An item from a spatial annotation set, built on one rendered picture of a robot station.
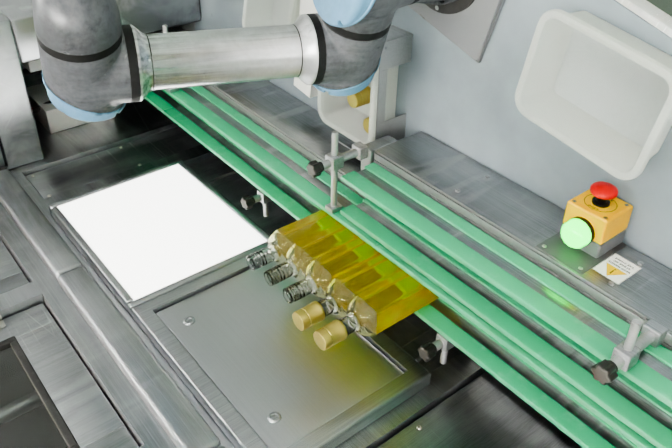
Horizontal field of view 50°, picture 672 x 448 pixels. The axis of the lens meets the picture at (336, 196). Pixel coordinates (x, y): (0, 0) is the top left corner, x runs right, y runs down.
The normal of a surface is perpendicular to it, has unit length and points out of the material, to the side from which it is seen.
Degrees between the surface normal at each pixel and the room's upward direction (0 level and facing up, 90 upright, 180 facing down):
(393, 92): 90
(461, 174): 90
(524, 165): 0
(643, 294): 90
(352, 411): 90
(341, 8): 4
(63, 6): 59
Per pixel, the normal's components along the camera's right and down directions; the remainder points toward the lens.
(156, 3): 0.62, 0.45
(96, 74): 0.54, 0.73
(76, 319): 0.02, -0.83
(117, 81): 0.36, 0.58
